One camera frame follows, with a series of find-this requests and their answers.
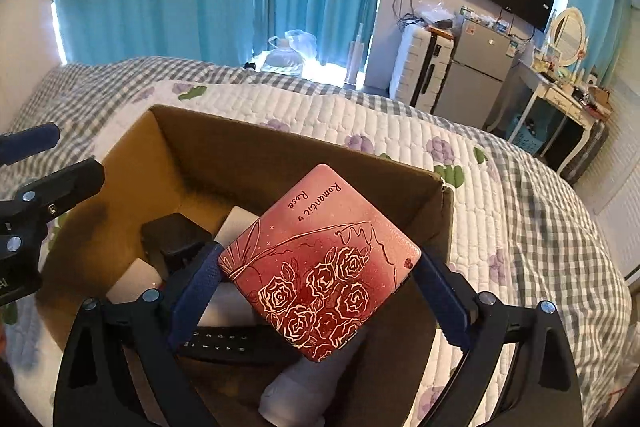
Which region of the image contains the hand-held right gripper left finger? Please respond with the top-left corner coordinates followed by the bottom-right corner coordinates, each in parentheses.
top-left (52, 242), bottom-right (226, 427)

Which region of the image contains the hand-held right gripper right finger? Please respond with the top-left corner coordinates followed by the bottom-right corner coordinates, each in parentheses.
top-left (414, 253), bottom-right (587, 427)

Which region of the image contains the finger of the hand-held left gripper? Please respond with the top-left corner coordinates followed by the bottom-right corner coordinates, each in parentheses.
top-left (0, 157), bottom-right (106, 253)
top-left (0, 122), bottom-right (61, 166)

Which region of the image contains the black case with white label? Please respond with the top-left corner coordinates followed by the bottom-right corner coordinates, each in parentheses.
top-left (140, 213), bottom-right (215, 269)

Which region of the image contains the black remote control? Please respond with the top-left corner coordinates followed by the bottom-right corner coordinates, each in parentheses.
top-left (181, 328), bottom-right (303, 366)

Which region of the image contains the red rose-print tin box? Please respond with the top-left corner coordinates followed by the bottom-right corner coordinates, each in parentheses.
top-left (218, 163), bottom-right (422, 364)

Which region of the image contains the brown cardboard box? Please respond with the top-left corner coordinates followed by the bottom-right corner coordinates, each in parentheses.
top-left (41, 104), bottom-right (456, 427)

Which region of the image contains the small white box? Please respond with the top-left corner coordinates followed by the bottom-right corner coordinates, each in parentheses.
top-left (214, 205), bottom-right (262, 244)

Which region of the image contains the grey checked blanket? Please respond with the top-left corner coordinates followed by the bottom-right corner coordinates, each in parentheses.
top-left (0, 55), bottom-right (635, 427)

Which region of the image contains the blue basket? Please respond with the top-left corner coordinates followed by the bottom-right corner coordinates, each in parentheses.
top-left (504, 116), bottom-right (547, 154)

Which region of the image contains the white floral quilt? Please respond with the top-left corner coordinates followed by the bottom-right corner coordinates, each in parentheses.
top-left (0, 79), bottom-right (623, 427)

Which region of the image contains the dark suitcase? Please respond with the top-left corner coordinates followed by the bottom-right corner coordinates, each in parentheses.
top-left (569, 121), bottom-right (610, 185)

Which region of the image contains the white vanity table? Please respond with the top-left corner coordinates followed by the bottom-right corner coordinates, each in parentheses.
top-left (486, 59), bottom-right (612, 175)

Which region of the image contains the silver small fridge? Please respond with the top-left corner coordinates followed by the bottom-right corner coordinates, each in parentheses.
top-left (431, 17), bottom-right (519, 131)

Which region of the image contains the white wardrobe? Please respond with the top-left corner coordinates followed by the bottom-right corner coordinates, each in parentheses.
top-left (575, 2), bottom-right (640, 280)

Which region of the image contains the white suitcase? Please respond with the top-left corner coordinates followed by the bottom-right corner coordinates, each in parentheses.
top-left (389, 24), bottom-right (455, 114)

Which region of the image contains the white upright stick tool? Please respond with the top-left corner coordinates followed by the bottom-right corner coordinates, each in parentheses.
top-left (344, 23), bottom-right (370, 88)

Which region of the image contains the white plastic bag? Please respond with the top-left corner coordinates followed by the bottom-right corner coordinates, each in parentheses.
top-left (263, 28), bottom-right (319, 76)

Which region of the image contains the clear plastic bag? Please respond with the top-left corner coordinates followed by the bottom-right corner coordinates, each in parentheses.
top-left (416, 1), bottom-right (460, 29)

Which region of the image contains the oval white mirror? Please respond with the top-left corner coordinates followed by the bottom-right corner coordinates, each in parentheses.
top-left (546, 7), bottom-right (587, 68)

